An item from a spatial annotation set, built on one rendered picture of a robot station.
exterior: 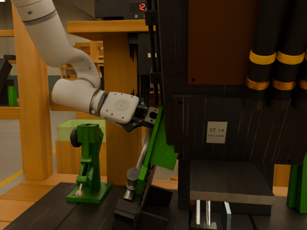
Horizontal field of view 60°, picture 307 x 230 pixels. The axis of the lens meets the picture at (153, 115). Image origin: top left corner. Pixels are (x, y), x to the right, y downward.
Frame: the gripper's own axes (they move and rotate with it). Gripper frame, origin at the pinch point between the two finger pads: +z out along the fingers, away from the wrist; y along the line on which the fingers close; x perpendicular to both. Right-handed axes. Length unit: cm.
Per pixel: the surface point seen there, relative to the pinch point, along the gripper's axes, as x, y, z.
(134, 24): -9.9, 28.4, -15.6
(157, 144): -5.9, -10.8, 4.8
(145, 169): -2.2, -17.3, 3.7
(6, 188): 256, 7, -164
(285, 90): -32.2, -5.2, 26.1
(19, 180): 274, 25, -164
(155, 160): -2.7, -14.1, 5.6
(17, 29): 8, 27, -66
